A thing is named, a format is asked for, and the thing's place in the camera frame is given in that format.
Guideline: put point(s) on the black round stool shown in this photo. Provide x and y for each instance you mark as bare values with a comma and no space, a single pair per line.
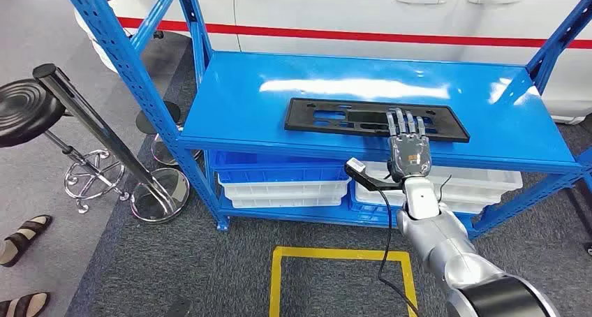
23,111

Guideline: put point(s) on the long black plastic panel part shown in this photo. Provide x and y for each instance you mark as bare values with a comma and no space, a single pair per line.
305,116

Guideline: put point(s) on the blue metal shelf rack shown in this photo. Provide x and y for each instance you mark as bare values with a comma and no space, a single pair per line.
277,74

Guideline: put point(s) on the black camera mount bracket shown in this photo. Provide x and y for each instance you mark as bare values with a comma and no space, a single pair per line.
374,183

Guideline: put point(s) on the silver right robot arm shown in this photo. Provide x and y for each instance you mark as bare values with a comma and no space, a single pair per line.
439,245

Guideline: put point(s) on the white car with red stripe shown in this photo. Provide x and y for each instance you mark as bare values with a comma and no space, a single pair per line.
323,9

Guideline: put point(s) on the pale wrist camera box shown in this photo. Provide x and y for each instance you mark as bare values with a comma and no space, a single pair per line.
356,166

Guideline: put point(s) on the wide blue plastic bin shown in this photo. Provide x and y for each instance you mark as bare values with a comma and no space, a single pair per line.
370,211

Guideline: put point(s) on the standing person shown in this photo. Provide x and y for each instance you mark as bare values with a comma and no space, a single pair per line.
4,252

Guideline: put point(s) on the chrome stanchion post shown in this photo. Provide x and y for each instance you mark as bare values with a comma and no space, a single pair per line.
92,123
175,112

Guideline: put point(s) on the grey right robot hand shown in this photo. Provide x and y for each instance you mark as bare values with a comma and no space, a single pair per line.
409,155

